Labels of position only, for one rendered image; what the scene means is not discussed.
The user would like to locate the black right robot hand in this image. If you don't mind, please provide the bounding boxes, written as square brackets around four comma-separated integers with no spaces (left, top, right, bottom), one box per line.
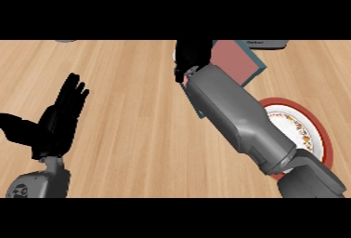
[172,39,216,84]

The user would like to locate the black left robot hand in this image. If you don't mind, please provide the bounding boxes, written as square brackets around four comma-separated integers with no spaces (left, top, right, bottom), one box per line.
[0,73,91,161]

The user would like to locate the pink box with teal sides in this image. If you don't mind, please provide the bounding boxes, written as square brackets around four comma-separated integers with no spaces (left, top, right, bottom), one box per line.
[178,39,268,120]

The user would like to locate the white plate with red rim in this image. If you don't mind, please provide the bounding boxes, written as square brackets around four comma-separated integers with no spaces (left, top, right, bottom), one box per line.
[256,97,334,182]

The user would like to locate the dark grey appliance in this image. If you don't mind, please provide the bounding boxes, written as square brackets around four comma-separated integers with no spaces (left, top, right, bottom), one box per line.
[234,39,290,51]

